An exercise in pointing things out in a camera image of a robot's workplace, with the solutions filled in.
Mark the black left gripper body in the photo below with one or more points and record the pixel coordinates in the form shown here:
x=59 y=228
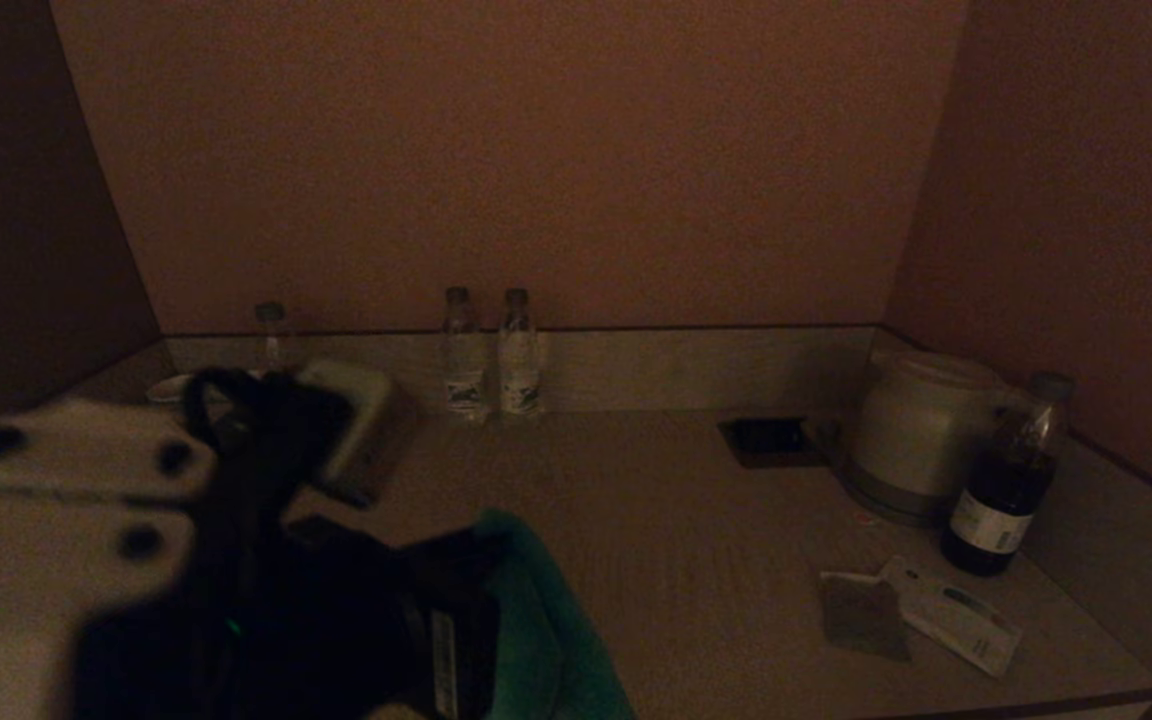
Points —
x=336 y=630

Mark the green fluffy cloth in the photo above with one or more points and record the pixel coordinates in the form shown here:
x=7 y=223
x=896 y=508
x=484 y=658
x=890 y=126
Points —
x=556 y=640

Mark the clear water bottle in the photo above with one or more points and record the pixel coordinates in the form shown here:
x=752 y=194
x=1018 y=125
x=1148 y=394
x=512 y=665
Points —
x=464 y=370
x=519 y=370

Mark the white saucer dish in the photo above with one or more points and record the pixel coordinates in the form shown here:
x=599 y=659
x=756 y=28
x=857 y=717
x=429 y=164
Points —
x=168 y=388

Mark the amber tea bottle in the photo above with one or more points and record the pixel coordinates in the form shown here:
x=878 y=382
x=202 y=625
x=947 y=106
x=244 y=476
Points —
x=271 y=330

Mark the black recessed socket panel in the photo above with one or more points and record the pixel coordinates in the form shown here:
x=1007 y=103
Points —
x=771 y=442

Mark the grey tea bag sachet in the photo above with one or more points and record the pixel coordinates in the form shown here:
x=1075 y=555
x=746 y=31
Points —
x=863 y=620

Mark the grey kettle base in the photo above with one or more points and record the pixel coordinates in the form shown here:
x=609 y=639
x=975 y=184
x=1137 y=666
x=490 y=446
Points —
x=881 y=498

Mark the white electric kettle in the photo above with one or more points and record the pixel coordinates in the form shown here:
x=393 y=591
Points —
x=916 y=425

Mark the white paper sachet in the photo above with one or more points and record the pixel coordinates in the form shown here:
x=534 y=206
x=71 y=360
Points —
x=966 y=620

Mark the dark cola bottle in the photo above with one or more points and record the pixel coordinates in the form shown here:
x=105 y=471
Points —
x=1001 y=500

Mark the black white-capped wrist camera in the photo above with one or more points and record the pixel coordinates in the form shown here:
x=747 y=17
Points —
x=66 y=450

